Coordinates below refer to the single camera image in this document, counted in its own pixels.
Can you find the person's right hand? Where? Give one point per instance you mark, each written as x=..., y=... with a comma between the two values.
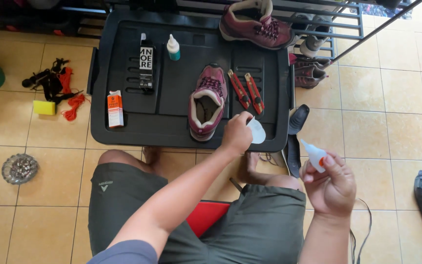
x=333, y=194

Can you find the person's left hand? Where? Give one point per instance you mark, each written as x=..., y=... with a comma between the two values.
x=235, y=135

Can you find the person's left fingers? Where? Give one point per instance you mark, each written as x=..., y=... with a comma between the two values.
x=244, y=116

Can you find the white plastic patch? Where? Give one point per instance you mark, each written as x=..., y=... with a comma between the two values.
x=258, y=132

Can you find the white glue bottle orange label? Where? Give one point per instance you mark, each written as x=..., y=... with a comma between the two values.
x=313, y=153

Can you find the red utility knife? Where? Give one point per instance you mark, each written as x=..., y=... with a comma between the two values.
x=254, y=93
x=239, y=88

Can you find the maroon hiking shoe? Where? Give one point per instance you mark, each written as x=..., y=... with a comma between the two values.
x=244, y=25
x=211, y=84

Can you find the grey shoelace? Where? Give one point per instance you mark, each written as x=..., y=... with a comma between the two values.
x=269, y=158

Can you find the black shoe insole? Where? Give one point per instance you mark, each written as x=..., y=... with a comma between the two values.
x=293, y=156
x=299, y=119

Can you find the person's right leg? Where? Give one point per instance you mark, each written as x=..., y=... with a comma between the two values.
x=255, y=172

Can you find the person's leg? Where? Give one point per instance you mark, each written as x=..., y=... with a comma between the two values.
x=123, y=159
x=255, y=172

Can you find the large black plastic lid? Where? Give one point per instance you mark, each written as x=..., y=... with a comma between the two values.
x=181, y=77

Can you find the pair of brown shoes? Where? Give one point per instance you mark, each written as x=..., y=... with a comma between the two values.
x=308, y=75

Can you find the small bottle teal label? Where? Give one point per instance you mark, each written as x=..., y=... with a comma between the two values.
x=173, y=49

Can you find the pair of grey sneakers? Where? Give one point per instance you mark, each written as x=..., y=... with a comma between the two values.
x=311, y=44

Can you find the tall black carton white print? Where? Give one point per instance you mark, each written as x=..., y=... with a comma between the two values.
x=147, y=75

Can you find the red plastic stool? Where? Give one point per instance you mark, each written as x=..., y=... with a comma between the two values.
x=205, y=216

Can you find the person's left leg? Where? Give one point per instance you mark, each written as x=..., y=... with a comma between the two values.
x=123, y=159

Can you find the orange and white carton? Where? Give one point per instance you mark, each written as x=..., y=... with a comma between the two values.
x=115, y=110

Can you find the black metal shoe rack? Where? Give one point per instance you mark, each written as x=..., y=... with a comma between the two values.
x=343, y=20

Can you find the person's olive green shorts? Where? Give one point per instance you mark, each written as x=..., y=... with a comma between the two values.
x=130, y=205

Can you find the person's blue shirt sleeve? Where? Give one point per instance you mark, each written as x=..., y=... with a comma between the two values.
x=126, y=253

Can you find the black laces bundle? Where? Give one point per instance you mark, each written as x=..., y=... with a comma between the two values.
x=51, y=86

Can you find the yellow sponge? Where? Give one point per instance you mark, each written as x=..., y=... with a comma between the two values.
x=44, y=107

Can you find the glass ashtray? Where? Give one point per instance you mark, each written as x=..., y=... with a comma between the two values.
x=20, y=169

